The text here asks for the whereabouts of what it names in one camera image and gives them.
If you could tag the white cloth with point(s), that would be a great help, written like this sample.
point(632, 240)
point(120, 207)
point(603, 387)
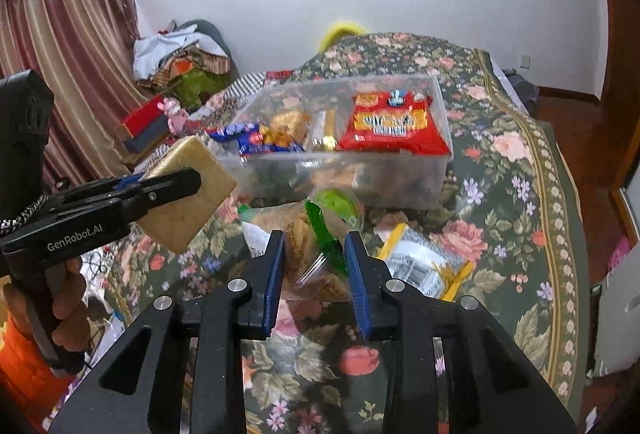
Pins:
point(617, 324)

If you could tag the yellow foam tube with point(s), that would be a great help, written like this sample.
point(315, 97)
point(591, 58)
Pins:
point(342, 31)

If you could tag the small bun packet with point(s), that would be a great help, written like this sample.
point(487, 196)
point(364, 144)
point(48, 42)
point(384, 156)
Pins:
point(285, 128)

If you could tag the long biscuit packet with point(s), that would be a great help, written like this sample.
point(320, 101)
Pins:
point(324, 128)

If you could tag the yellow orange snack packet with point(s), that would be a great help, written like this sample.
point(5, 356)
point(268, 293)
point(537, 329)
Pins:
point(425, 264)

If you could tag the blue snack packet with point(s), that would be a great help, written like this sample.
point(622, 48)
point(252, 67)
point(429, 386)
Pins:
point(240, 136)

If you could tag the grey box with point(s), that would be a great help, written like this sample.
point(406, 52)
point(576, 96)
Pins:
point(147, 136)

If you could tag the clear plastic storage box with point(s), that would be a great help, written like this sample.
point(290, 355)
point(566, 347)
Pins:
point(400, 179)

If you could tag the green floral cloth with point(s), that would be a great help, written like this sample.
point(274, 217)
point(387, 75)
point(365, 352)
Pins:
point(195, 88)

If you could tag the dark grey bag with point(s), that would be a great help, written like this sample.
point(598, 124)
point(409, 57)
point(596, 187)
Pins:
point(520, 88)

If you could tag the bright green snack packet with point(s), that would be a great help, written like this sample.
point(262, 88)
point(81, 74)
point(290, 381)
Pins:
point(330, 209)

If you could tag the person's left hand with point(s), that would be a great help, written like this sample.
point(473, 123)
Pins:
point(70, 299)

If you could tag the pink item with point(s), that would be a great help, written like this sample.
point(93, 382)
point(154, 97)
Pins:
point(621, 251)

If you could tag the red snack packet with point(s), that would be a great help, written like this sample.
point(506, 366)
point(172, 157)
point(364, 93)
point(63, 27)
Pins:
point(392, 123)

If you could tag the clear bun packet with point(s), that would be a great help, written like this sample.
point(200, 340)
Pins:
point(285, 224)

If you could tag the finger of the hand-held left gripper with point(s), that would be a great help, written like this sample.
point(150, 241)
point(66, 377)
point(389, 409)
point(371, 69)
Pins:
point(100, 190)
point(170, 188)

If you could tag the striped brown curtain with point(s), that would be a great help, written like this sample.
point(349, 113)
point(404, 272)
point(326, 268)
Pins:
point(75, 23)

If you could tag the pile of clothes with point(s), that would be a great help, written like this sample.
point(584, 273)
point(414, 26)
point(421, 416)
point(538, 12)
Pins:
point(160, 53)

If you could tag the dark floral blanket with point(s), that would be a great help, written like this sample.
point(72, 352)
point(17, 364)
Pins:
point(500, 174)

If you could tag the person's left forearm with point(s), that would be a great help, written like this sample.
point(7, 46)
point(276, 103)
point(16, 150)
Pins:
point(25, 364)

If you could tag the golden bread packet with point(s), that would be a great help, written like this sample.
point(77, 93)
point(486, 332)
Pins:
point(192, 219)

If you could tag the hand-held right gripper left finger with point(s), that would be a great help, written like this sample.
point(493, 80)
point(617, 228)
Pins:
point(275, 284)

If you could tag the red box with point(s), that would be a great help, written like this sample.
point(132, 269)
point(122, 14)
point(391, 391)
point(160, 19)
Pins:
point(140, 118)

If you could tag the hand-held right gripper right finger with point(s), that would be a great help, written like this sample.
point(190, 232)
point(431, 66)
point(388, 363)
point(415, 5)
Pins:
point(356, 284)

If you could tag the pink plush toy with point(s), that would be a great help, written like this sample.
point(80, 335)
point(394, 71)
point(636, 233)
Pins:
point(174, 113)

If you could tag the grey chair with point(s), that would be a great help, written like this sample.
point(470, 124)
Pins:
point(212, 36)

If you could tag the white wall socket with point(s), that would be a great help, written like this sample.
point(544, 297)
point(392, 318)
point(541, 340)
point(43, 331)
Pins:
point(525, 61)

